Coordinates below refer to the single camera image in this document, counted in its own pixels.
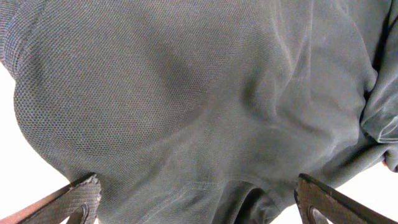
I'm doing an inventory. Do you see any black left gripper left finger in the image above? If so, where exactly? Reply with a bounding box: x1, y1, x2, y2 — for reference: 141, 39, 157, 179
1, 173, 101, 224

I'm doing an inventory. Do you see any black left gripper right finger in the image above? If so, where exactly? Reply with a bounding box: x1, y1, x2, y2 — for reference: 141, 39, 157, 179
294, 174, 397, 224

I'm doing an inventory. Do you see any black polo shirt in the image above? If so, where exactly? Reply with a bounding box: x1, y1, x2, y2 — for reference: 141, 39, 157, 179
1, 0, 397, 223

